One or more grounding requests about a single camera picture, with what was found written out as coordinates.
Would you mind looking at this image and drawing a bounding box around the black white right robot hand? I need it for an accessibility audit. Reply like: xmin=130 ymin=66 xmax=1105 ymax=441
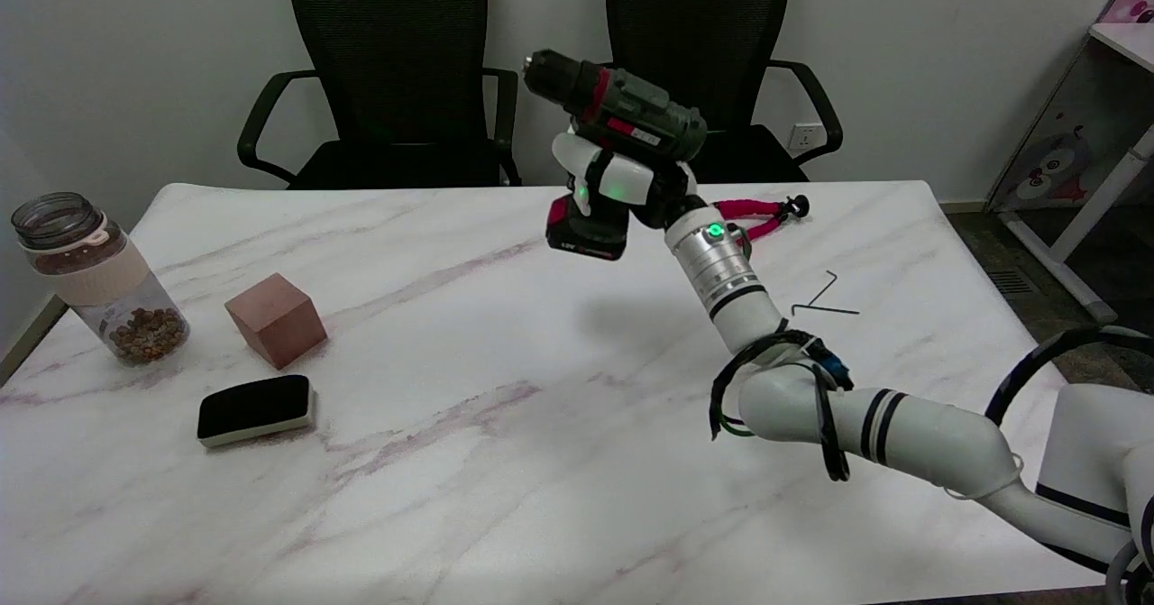
xmin=552 ymin=132 xmax=709 ymax=232

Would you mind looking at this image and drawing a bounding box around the dark green power screwdriver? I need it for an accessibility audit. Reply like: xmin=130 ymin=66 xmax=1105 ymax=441
xmin=523 ymin=49 xmax=709 ymax=261

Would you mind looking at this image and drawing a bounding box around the pink flexible mini tripod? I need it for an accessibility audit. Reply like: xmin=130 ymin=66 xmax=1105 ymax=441
xmin=712 ymin=195 xmax=810 ymax=245

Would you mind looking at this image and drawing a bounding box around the black mesh office chair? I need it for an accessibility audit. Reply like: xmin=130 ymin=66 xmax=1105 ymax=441
xmin=581 ymin=0 xmax=844 ymax=185
xmin=237 ymin=0 xmax=522 ymax=190

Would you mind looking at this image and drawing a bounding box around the brown wooden cube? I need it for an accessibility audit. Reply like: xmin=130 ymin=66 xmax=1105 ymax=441
xmin=224 ymin=272 xmax=328 ymax=370

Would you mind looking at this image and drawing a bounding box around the dark floor vent grille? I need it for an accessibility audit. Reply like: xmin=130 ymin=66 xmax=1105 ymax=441
xmin=986 ymin=267 xmax=1037 ymax=297

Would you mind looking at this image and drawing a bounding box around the black whiteboard eraser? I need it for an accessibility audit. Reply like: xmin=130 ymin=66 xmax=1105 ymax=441
xmin=197 ymin=374 xmax=316 ymax=448

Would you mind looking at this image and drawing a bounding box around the clear jar with nuts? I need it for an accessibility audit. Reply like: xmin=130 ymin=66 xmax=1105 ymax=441
xmin=11 ymin=192 xmax=191 ymax=366

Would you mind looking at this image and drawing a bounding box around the black cable bundle on arm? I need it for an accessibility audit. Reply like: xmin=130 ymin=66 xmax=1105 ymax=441
xmin=709 ymin=329 xmax=855 ymax=483

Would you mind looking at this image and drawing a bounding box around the thick black cable loop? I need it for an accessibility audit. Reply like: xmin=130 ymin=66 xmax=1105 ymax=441
xmin=984 ymin=326 xmax=1154 ymax=427

